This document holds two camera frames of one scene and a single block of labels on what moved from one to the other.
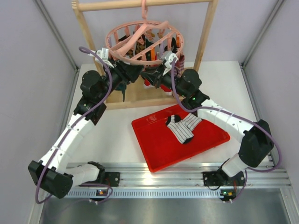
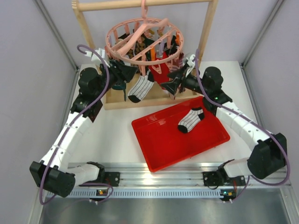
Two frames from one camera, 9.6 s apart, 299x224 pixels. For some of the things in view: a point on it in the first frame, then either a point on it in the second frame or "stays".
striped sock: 182,132 → 141,87
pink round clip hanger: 145,42 stays
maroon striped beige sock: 179,66 stays
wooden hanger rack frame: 138,94 stays
